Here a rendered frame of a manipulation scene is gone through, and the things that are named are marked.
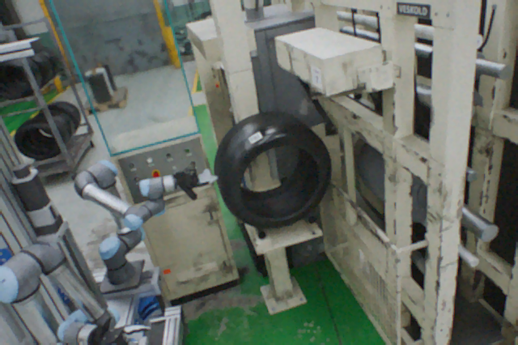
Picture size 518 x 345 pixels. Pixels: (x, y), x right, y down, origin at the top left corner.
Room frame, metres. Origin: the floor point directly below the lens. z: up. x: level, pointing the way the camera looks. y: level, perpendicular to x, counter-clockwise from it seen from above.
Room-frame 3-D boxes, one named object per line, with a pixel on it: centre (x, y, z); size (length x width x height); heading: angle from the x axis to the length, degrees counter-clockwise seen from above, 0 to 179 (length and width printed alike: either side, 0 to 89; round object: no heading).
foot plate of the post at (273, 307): (2.09, 0.00, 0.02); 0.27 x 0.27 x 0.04; 10
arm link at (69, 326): (1.09, 0.80, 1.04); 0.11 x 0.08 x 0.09; 65
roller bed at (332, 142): (2.12, -0.40, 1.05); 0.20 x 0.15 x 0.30; 10
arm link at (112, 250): (1.78, 0.87, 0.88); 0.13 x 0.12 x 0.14; 144
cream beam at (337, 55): (1.77, -0.37, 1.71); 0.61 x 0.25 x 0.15; 10
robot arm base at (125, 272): (1.77, 0.88, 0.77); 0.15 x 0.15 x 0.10
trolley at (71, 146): (5.31, 2.68, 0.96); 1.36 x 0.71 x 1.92; 0
